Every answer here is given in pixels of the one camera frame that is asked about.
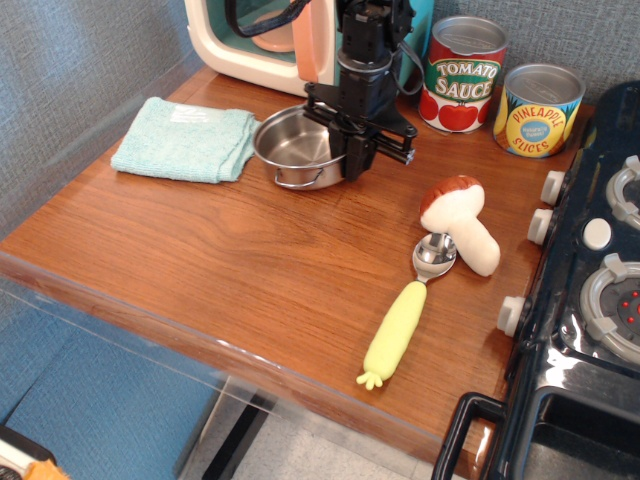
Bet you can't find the spoon with green handle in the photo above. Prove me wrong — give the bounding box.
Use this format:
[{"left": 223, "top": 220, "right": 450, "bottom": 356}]
[{"left": 356, "top": 233, "right": 457, "bottom": 390}]

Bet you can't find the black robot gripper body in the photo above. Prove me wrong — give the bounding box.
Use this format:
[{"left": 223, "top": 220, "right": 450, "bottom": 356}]
[{"left": 304, "top": 52, "right": 417, "bottom": 165}]

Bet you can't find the plush toy mushroom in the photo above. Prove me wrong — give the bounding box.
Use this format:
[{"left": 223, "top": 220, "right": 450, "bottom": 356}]
[{"left": 419, "top": 175, "right": 501, "bottom": 277}]

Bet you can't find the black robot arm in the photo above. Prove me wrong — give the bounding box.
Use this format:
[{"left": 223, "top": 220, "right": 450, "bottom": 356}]
[{"left": 304, "top": 1, "right": 417, "bottom": 181}]

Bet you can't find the tomato sauce can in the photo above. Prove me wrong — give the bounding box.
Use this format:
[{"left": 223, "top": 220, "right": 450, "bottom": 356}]
[{"left": 419, "top": 15, "right": 508, "bottom": 133}]

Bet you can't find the light blue folded cloth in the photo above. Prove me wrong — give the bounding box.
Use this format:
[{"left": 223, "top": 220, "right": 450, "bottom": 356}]
[{"left": 111, "top": 97, "right": 260, "bottom": 184}]

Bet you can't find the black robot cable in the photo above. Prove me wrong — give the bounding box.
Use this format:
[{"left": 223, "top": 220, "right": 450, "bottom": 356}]
[{"left": 223, "top": 0, "right": 311, "bottom": 40}]

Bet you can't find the pineapple slices can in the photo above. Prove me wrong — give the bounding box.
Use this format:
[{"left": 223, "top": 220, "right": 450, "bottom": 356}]
[{"left": 493, "top": 63, "right": 586, "bottom": 159}]

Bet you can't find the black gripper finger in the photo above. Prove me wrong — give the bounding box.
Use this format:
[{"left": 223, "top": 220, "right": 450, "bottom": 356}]
[
  {"left": 344, "top": 136, "right": 377, "bottom": 182},
  {"left": 327, "top": 122, "right": 349, "bottom": 158}
]

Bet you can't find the teal toy microwave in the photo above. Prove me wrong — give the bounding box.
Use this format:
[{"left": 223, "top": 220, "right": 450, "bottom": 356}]
[{"left": 184, "top": 0, "right": 435, "bottom": 99}]

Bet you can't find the small stainless steel pot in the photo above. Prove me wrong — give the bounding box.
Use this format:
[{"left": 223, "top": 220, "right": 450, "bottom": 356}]
[{"left": 253, "top": 105, "right": 344, "bottom": 190}]

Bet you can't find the black toy stove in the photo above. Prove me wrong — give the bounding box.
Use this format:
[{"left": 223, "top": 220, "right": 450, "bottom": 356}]
[{"left": 433, "top": 81, "right": 639, "bottom": 479}]

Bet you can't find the orange object bottom corner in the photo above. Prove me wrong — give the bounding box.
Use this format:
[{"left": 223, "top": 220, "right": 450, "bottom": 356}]
[{"left": 1, "top": 459, "right": 71, "bottom": 480}]

